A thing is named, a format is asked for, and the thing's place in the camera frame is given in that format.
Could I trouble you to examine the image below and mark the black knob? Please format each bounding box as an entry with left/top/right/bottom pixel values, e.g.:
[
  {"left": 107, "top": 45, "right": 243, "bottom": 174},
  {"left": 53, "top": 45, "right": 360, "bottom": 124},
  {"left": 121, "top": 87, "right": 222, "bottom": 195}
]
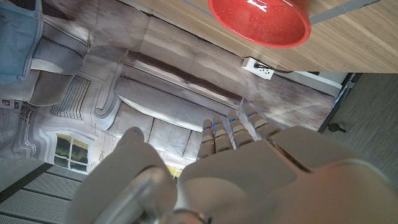
[{"left": 328, "top": 123, "right": 346, "bottom": 134}]

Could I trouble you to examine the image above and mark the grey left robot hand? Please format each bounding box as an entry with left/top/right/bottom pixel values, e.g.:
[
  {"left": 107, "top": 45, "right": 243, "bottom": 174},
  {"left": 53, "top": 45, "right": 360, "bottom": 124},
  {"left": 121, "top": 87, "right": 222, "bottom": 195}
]
[{"left": 63, "top": 105, "right": 398, "bottom": 224}]

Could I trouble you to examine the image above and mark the red speckled bowl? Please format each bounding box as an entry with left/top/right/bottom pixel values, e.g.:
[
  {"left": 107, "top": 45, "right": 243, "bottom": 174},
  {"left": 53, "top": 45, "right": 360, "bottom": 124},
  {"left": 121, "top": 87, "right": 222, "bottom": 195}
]
[{"left": 207, "top": 0, "right": 312, "bottom": 49}]

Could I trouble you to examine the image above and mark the white low shelf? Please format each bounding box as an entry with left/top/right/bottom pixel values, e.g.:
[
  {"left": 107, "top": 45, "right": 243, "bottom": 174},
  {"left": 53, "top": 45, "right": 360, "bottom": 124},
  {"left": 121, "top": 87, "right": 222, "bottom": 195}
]
[{"left": 284, "top": 70, "right": 349, "bottom": 98}]

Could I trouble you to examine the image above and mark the black power strip cable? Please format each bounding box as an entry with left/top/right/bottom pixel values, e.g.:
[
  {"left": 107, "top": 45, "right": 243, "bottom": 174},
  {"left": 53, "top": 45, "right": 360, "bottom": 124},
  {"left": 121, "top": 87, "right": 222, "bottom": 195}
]
[{"left": 254, "top": 63, "right": 295, "bottom": 75}]

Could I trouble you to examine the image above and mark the white power strip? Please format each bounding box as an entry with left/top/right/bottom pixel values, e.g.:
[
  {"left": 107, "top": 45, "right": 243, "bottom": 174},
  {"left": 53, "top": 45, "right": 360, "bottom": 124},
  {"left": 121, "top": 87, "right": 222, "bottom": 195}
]
[{"left": 241, "top": 57, "right": 275, "bottom": 80}]

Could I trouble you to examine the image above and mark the dark grey partition panel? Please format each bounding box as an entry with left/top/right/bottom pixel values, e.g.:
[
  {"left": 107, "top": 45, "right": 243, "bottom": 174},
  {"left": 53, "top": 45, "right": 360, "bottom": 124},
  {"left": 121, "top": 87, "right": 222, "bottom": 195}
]
[{"left": 318, "top": 73, "right": 398, "bottom": 190}]

